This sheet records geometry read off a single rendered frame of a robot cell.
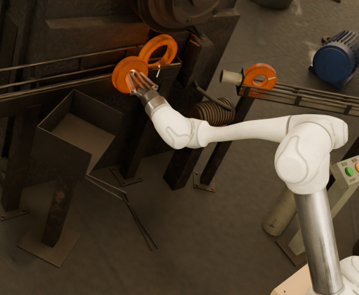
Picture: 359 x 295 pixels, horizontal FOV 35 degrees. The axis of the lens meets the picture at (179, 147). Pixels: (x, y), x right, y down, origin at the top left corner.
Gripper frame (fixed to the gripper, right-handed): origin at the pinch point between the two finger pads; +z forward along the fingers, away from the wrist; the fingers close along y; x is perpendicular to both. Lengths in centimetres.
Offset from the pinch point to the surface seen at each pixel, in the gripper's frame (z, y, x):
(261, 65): -15, 60, 6
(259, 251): -67, 62, -69
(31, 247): -26, -40, -70
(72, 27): 10.3, -23.2, 13.9
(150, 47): 1.9, 9.0, 8.3
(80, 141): -22.7, -29.9, -11.0
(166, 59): 2.5, 21.2, -0.1
